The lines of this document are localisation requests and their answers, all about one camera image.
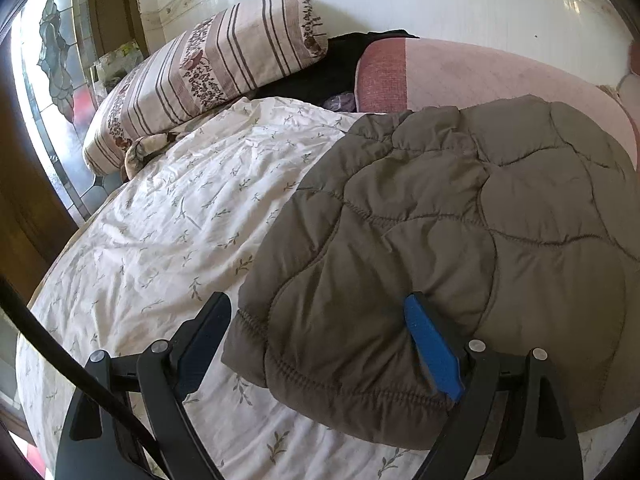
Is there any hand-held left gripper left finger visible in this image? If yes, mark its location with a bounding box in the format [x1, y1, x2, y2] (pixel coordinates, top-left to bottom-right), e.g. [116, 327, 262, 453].
[54, 292, 232, 480]

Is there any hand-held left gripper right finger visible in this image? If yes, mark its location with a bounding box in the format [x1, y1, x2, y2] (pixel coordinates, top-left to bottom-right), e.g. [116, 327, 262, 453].
[404, 292, 583, 480]

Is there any grey-brown quilted jacket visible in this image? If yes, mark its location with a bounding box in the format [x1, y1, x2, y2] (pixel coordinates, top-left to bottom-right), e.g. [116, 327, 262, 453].
[221, 94, 639, 452]

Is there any white floral bed sheet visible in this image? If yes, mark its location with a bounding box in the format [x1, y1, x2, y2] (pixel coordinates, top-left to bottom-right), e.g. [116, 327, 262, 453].
[15, 95, 637, 480]

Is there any small floral cloth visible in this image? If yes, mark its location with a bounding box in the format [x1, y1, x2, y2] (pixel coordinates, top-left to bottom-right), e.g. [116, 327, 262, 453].
[124, 131, 177, 180]

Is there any purple cloth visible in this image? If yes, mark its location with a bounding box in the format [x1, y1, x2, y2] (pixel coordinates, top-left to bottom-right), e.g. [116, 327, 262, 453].
[321, 91, 359, 112]

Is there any pink folded quilt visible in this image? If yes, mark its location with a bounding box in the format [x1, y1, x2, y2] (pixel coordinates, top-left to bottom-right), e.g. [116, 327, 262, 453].
[354, 37, 640, 161]

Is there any striped floral pillow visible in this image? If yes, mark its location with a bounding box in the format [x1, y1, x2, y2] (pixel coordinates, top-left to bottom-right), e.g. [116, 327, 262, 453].
[82, 0, 329, 177]

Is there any crinkled plastic bag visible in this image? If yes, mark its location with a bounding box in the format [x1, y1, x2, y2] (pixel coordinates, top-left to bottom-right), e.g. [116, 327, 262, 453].
[91, 41, 142, 97]

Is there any stained glass window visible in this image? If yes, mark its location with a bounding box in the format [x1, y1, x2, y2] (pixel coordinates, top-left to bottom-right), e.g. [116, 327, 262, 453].
[9, 0, 138, 223]

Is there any black cloth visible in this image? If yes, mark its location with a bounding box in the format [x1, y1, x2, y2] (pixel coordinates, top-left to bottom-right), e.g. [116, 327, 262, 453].
[252, 30, 421, 107]

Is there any black cable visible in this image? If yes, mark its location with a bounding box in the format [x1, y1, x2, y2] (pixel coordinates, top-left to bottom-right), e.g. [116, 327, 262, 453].
[0, 280, 168, 480]

